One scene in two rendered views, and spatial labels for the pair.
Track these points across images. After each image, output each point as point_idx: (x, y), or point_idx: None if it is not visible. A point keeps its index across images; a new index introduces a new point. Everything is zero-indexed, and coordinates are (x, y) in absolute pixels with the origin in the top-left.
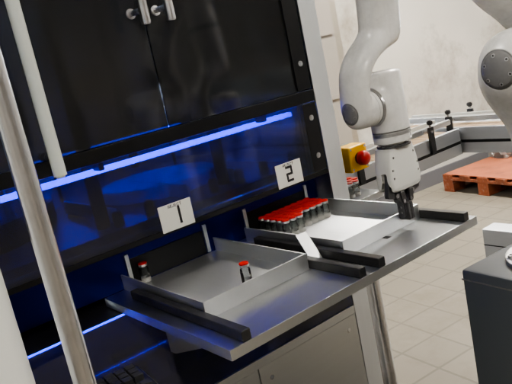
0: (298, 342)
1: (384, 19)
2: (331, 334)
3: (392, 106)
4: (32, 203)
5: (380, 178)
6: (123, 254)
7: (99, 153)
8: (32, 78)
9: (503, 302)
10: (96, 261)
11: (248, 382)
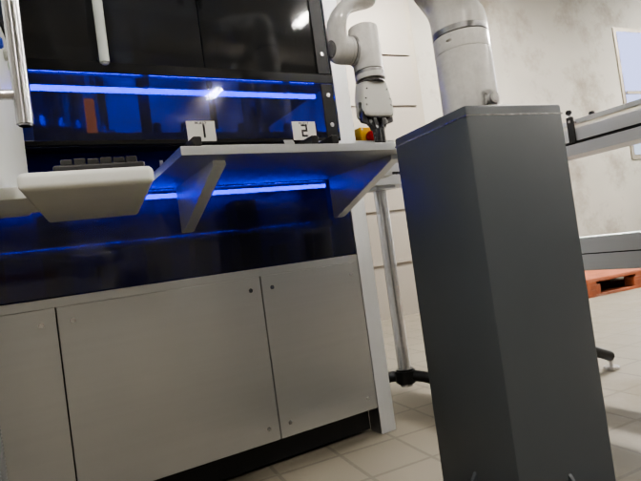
0: (299, 266)
1: None
2: (333, 272)
3: (366, 47)
4: None
5: (357, 106)
6: (159, 159)
7: (144, 68)
8: None
9: (418, 151)
10: (129, 143)
11: (249, 282)
